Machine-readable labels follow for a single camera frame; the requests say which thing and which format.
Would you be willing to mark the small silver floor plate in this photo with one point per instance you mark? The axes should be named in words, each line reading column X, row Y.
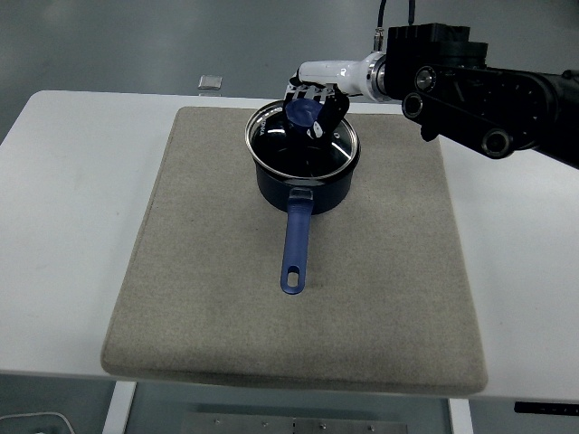
column 210, row 82

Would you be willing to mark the black table control panel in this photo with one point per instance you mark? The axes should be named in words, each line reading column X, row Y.
column 546, row 408

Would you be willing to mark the white table leg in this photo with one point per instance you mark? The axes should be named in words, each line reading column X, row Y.
column 118, row 407
column 460, row 417

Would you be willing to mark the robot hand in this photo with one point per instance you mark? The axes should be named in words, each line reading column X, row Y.
column 330, row 86

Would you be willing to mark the glass pot lid blue knob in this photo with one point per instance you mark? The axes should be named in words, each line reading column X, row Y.
column 294, row 149

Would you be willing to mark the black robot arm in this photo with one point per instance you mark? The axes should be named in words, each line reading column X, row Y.
column 475, row 99

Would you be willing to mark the grey fabric mat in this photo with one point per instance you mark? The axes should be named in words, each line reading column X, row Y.
column 289, row 271

